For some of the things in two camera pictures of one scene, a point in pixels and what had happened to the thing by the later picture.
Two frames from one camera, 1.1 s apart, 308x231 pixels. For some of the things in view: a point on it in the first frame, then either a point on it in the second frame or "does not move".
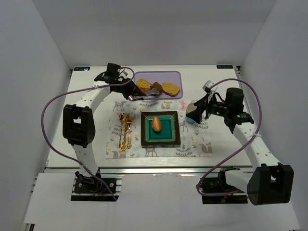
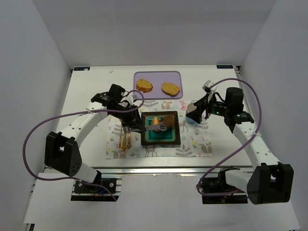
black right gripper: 204,109 does not move
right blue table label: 225,66 does not move
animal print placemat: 123,132 does not move
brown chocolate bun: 157,86 to 169,120
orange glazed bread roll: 156,124 does not move
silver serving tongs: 154,92 to 160,126
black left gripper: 131,90 to 131,122
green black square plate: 169,133 does not move
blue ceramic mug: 191,107 does not move
